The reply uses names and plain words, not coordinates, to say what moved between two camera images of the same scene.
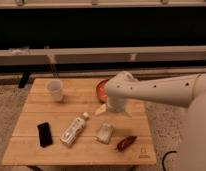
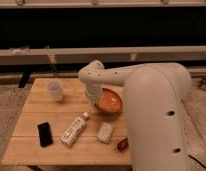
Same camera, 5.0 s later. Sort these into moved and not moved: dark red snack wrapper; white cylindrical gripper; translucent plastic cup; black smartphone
Moved: white cylindrical gripper
Not moved: black smartphone; dark red snack wrapper; translucent plastic cup
